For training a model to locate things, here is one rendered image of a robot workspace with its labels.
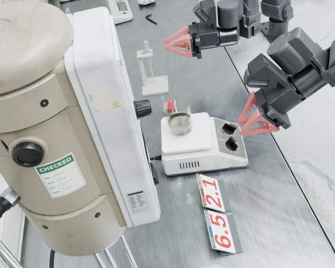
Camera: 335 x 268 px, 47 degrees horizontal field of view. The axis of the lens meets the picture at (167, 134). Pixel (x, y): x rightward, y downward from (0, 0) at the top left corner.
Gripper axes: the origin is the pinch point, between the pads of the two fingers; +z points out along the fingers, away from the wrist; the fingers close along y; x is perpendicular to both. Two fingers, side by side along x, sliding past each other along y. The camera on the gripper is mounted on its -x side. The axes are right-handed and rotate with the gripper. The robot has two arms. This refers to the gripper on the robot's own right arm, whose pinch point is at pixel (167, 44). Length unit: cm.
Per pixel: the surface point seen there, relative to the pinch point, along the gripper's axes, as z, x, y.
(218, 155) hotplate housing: -9.2, 7.7, 37.2
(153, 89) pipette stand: 6.4, 13.3, 2.5
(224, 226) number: -8, 12, 53
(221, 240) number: -7, 11, 57
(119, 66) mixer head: 0, -45, 75
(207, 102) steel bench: -9.2, 14.1, 11.0
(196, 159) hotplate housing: -3.9, 8.4, 37.2
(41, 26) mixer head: 5, -48, 73
